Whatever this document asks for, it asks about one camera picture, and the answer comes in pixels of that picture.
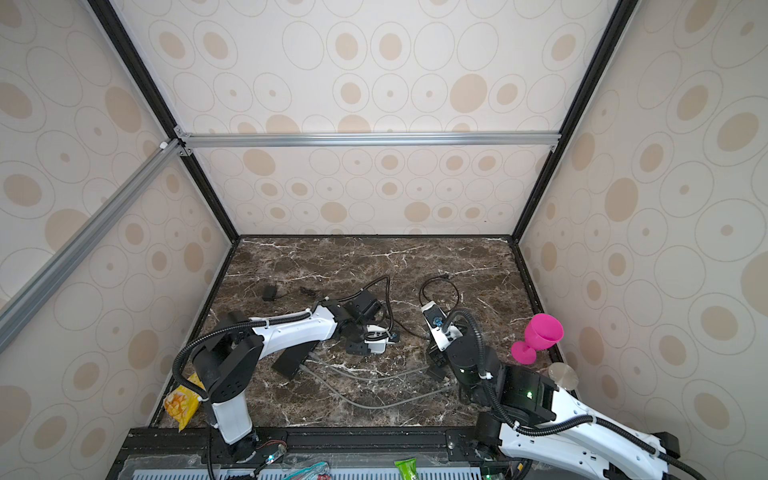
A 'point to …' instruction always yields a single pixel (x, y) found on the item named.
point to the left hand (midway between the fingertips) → (375, 331)
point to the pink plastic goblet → (542, 332)
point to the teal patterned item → (311, 472)
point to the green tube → (407, 468)
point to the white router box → (377, 345)
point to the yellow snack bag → (181, 403)
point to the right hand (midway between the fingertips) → (438, 317)
